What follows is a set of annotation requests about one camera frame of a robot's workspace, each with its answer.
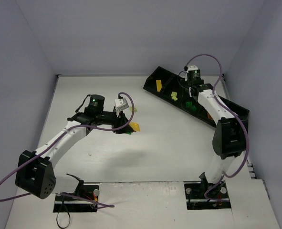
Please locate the black compartment sorting tray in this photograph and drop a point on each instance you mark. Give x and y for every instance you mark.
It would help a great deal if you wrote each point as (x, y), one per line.
(186, 91)

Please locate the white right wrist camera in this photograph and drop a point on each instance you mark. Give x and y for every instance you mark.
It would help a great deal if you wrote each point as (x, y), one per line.
(191, 72)

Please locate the long yellow lego brick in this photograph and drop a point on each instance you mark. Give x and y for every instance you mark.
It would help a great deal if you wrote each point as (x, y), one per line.
(158, 85)

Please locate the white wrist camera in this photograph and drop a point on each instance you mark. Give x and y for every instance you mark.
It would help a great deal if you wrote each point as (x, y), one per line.
(191, 72)
(121, 104)

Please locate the green yellow brown lego stack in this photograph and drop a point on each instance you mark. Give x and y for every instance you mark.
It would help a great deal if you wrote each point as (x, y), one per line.
(134, 127)

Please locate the brown lego brick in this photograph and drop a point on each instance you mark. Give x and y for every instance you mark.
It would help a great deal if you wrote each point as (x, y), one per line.
(208, 115)

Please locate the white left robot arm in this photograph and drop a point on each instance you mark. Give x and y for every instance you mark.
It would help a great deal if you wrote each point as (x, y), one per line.
(35, 172)

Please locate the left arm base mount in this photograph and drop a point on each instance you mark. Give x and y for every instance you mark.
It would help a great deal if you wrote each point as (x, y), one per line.
(64, 204)

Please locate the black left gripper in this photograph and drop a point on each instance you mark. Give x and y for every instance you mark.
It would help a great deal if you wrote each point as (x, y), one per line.
(120, 122)

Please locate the light green lego brick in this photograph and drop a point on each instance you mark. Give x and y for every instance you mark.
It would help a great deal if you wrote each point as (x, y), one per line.
(173, 94)
(133, 109)

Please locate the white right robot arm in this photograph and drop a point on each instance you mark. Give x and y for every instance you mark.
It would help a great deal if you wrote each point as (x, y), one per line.
(231, 132)

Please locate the light green lego from stack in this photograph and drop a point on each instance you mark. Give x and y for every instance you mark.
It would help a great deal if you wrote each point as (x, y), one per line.
(174, 97)

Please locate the dark green curved lego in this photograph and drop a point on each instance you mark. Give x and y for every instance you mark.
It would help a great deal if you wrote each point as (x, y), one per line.
(189, 104)

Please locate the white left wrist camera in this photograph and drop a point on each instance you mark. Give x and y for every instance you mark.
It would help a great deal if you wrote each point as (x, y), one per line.
(121, 104)

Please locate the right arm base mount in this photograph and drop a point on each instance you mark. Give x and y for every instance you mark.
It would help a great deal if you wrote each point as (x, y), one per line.
(217, 198)

